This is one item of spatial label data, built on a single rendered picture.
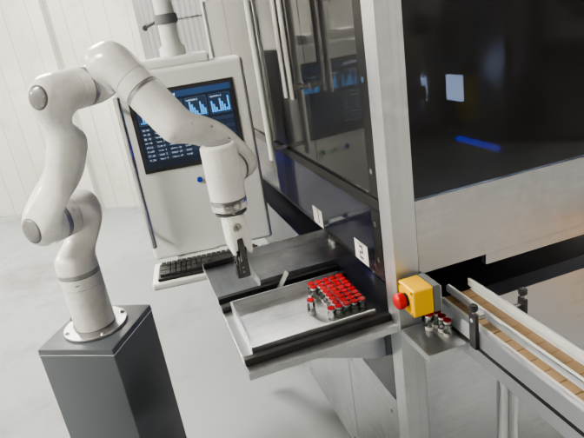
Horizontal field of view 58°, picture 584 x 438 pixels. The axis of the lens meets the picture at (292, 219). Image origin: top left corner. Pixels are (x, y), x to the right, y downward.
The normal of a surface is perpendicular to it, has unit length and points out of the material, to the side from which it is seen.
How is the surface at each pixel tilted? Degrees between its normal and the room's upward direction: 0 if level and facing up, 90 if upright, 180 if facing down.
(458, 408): 90
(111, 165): 90
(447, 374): 90
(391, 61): 90
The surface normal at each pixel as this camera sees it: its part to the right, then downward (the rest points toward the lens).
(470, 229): 0.32, 0.30
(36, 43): -0.19, 0.38
